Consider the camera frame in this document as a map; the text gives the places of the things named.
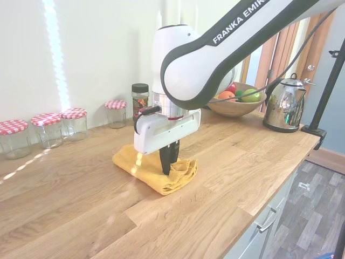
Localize yellow terry cloth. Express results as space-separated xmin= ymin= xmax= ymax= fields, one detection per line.
xmin=112 ymin=144 xmax=199 ymax=196

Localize grey kitchen cabinet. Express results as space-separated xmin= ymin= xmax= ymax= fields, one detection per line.
xmin=226 ymin=161 xmax=300 ymax=259

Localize wooden fruit bowl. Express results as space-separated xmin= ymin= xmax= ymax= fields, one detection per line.
xmin=206 ymin=81 xmax=268 ymax=118

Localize green apple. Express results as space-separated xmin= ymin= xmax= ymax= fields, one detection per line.
xmin=241 ymin=88 xmax=261 ymax=103

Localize white wall pipe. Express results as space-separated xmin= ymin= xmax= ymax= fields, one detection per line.
xmin=161 ymin=0 xmax=184 ymax=28

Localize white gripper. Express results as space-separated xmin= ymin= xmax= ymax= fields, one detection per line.
xmin=133 ymin=108 xmax=202 ymax=176

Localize stainless steel kettle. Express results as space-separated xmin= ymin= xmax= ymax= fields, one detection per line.
xmin=263 ymin=72 xmax=307 ymax=134

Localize silver drawer handle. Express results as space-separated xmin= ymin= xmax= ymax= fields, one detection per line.
xmin=257 ymin=207 xmax=278 ymax=233

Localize spice jar black lid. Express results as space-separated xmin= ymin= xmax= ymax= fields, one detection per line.
xmin=131 ymin=83 xmax=150 ymax=122

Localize wooden door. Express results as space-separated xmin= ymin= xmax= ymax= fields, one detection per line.
xmin=254 ymin=10 xmax=337 ymax=114

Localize glass jar red checked lid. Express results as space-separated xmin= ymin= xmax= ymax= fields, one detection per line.
xmin=105 ymin=99 xmax=128 ymax=130
xmin=60 ymin=107 xmax=89 ymax=142
xmin=30 ymin=113 xmax=65 ymax=150
xmin=0 ymin=119 xmax=32 ymax=160

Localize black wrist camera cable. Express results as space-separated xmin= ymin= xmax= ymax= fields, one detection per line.
xmin=134 ymin=106 xmax=162 ymax=134

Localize black stand clamp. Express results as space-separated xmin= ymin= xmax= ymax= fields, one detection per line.
xmin=301 ymin=124 xmax=328 ymax=151

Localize orange fruit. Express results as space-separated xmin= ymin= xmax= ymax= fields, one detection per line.
xmin=217 ymin=91 xmax=236 ymax=101

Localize grey cable along arm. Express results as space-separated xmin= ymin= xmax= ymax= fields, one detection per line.
xmin=211 ymin=5 xmax=337 ymax=103

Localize black camera stand pole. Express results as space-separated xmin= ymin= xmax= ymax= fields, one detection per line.
xmin=308 ymin=39 xmax=345 ymax=130

